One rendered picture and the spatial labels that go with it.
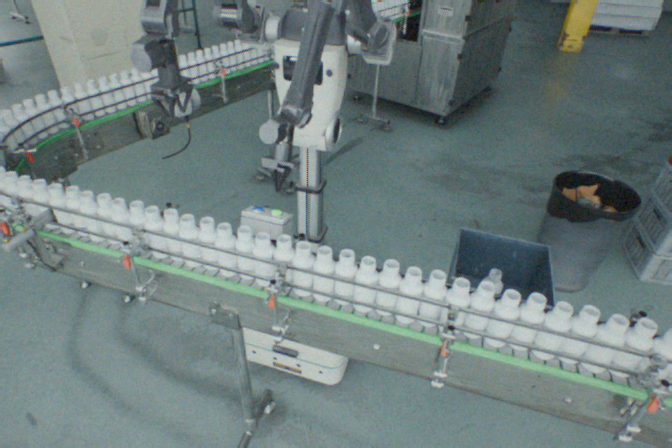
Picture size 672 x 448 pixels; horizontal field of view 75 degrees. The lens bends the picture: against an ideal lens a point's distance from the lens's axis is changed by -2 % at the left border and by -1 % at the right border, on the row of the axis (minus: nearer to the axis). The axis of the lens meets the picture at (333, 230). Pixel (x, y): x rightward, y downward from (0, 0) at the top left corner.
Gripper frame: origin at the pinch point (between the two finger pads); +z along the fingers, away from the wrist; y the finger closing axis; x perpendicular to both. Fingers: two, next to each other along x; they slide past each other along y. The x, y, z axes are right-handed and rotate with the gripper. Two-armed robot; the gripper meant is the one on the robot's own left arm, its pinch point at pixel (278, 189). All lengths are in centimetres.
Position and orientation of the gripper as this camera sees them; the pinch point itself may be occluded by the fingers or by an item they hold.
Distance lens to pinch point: 135.1
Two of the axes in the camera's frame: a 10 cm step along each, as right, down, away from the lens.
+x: 2.8, -2.6, 9.3
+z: -1.5, 9.4, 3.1
